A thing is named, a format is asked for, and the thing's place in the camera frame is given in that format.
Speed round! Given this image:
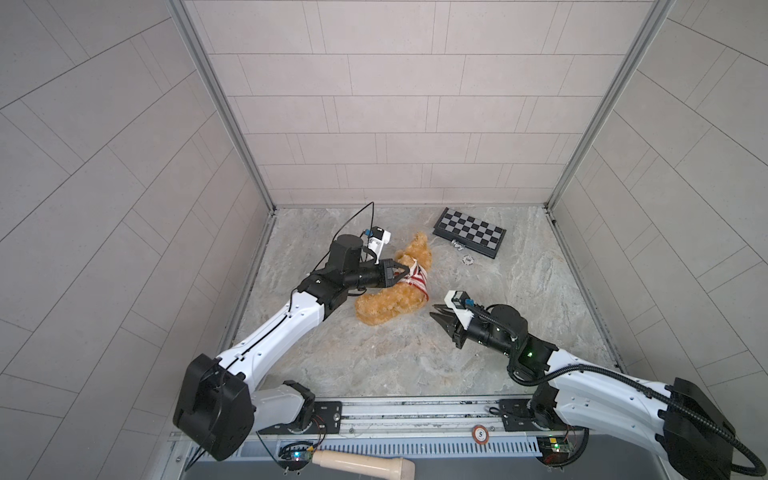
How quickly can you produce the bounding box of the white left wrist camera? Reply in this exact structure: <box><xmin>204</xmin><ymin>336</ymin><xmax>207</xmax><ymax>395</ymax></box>
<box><xmin>364</xmin><ymin>226</ymin><xmax>391</xmax><ymax>263</ymax></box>

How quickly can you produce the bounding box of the tan plush teddy bear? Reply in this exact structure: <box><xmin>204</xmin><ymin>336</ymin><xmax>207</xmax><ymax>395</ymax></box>
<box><xmin>355</xmin><ymin>232</ymin><xmax>433</xmax><ymax>326</ymax></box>

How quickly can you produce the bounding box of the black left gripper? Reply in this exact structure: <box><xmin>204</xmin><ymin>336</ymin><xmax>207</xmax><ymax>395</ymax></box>
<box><xmin>339</xmin><ymin>260</ymin><xmax>409</xmax><ymax>292</ymax></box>

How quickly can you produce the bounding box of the left green circuit board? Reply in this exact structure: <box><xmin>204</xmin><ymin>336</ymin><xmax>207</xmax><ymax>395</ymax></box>
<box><xmin>278</xmin><ymin>441</ymin><xmax>316</xmax><ymax>471</ymax></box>

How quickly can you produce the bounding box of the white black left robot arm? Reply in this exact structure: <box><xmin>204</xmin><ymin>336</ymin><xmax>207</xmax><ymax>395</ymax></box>
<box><xmin>173</xmin><ymin>227</ymin><xmax>410</xmax><ymax>461</ymax></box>

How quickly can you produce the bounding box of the aluminium corner frame post left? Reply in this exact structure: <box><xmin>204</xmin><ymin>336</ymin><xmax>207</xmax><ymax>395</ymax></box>
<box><xmin>166</xmin><ymin>0</ymin><xmax>277</xmax><ymax>216</ymax></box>

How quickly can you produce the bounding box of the folded black chess board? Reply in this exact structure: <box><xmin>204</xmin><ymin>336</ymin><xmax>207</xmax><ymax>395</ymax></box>
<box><xmin>433</xmin><ymin>207</ymin><xmax>507</xmax><ymax>259</ymax></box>

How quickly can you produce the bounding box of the black left camera cable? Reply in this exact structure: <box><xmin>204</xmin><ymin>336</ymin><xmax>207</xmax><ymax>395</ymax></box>
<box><xmin>311</xmin><ymin>201</ymin><xmax>376</xmax><ymax>271</ymax></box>

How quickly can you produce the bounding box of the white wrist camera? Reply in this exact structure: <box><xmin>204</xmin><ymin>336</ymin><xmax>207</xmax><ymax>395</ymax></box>
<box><xmin>364</xmin><ymin>226</ymin><xmax>391</xmax><ymax>263</ymax></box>
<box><xmin>444</xmin><ymin>290</ymin><xmax>475</xmax><ymax>330</ymax></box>

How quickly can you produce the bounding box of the aluminium front rail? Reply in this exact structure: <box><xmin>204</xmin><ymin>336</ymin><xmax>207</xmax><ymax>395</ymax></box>
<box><xmin>161</xmin><ymin>392</ymin><xmax>679</xmax><ymax>480</ymax></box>

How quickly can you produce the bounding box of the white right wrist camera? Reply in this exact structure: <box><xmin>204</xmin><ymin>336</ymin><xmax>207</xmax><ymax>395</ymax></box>
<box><xmin>444</xmin><ymin>290</ymin><xmax>475</xmax><ymax>330</ymax></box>

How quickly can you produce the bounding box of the green circuit board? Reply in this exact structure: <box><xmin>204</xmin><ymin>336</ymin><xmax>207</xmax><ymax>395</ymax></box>
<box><xmin>536</xmin><ymin>436</ymin><xmax>572</xmax><ymax>465</ymax></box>
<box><xmin>278</xmin><ymin>441</ymin><xmax>316</xmax><ymax>471</ymax></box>

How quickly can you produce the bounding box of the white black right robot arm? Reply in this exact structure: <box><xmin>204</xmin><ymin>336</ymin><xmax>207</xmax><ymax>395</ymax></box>
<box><xmin>430</xmin><ymin>298</ymin><xmax>735</xmax><ymax>479</ymax></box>

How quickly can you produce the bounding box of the aluminium corner frame post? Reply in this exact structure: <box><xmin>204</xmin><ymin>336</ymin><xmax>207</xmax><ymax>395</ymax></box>
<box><xmin>545</xmin><ymin>0</ymin><xmax>676</xmax><ymax>214</ymax></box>
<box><xmin>166</xmin><ymin>0</ymin><xmax>277</xmax><ymax>216</ymax></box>

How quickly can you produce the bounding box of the aluminium corner frame post right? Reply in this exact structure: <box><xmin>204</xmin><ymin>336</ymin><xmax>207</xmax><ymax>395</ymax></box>
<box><xmin>545</xmin><ymin>0</ymin><xmax>676</xmax><ymax>214</ymax></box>

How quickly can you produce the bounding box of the red white poker chip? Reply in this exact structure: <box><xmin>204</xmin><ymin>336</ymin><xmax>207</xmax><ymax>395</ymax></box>
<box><xmin>472</xmin><ymin>425</ymin><xmax>489</xmax><ymax>445</ymax></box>

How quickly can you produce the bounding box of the red white striped knit sweater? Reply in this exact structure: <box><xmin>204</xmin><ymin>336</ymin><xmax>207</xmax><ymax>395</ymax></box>
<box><xmin>409</xmin><ymin>260</ymin><xmax>429</xmax><ymax>301</ymax></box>

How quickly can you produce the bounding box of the right green circuit board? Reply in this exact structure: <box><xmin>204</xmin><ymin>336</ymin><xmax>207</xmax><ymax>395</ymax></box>
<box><xmin>536</xmin><ymin>436</ymin><xmax>572</xmax><ymax>465</ymax></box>

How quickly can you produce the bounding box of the black corrugated right cable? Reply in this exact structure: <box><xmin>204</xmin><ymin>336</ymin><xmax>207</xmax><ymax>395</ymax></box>
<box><xmin>508</xmin><ymin>362</ymin><xmax>768</xmax><ymax>478</ymax></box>

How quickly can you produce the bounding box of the beige wooden handle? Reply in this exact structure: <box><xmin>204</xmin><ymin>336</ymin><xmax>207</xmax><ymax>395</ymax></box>
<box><xmin>311</xmin><ymin>450</ymin><xmax>416</xmax><ymax>480</ymax></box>

